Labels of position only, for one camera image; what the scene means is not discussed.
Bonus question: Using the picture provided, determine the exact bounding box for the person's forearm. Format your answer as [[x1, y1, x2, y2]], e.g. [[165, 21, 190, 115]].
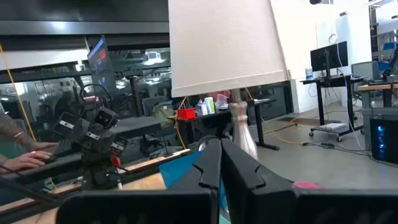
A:
[[0, 112, 37, 151]]

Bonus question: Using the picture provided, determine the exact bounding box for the pink plastic bin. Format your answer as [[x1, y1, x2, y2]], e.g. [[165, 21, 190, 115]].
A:
[[292, 181, 321, 190]]

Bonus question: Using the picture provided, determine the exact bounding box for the black rolling desk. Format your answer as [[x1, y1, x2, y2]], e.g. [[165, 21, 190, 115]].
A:
[[300, 73, 368, 143]]

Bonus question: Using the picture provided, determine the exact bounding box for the tilted computer monitor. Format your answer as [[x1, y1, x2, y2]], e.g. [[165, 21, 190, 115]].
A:
[[87, 35, 118, 94]]

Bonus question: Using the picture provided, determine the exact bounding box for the white flat box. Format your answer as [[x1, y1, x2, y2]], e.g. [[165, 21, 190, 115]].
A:
[[318, 122, 348, 131]]

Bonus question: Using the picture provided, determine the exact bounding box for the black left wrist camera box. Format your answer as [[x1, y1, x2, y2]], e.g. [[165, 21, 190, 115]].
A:
[[94, 106, 119, 129]]

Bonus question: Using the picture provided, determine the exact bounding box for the wooden desk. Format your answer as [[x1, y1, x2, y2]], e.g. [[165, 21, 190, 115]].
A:
[[357, 82, 398, 108]]

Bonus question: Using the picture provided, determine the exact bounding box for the olive backpack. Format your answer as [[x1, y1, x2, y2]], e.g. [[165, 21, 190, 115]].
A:
[[151, 102, 175, 121]]

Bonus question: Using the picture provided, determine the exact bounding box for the black computer monitor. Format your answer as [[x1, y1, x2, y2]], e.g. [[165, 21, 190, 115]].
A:
[[310, 40, 349, 73]]

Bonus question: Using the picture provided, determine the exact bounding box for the red storage box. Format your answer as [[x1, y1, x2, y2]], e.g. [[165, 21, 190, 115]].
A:
[[177, 108, 197, 121]]

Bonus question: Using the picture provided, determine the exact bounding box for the blue lit computer tower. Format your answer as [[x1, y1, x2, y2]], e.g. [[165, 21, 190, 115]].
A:
[[369, 117, 398, 164]]

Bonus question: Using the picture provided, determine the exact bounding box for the person's hand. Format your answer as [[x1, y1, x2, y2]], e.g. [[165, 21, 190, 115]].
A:
[[4, 151, 53, 171], [30, 141, 59, 152]]

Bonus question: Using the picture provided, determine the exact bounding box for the blue plastic bin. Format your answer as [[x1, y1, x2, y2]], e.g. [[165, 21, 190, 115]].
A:
[[159, 150, 228, 215]]

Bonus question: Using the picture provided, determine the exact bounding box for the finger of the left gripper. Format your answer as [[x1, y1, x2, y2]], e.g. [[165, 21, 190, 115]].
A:
[[96, 132, 114, 155], [73, 119, 90, 142]]

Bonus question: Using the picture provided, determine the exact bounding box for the black floor fan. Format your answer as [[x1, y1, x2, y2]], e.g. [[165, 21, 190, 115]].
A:
[[193, 135, 222, 153]]

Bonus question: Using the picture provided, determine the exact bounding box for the white shade table lamp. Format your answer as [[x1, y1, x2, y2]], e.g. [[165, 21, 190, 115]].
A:
[[167, 0, 292, 161]]

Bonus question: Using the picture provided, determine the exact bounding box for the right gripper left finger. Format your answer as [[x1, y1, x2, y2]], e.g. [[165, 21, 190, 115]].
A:
[[57, 139, 223, 224]]

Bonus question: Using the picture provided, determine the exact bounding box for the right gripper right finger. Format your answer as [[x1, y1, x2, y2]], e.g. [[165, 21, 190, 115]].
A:
[[221, 139, 398, 224]]

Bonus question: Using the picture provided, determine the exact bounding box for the grey office chair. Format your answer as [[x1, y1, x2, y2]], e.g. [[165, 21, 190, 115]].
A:
[[351, 60, 382, 82]]

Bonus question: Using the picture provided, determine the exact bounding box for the grey desk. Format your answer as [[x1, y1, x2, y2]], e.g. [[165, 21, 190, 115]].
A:
[[110, 116, 171, 138]]

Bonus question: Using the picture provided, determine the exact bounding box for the yellow cable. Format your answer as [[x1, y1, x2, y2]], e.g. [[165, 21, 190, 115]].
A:
[[174, 95, 189, 151], [0, 43, 37, 141], [244, 88, 309, 147]]

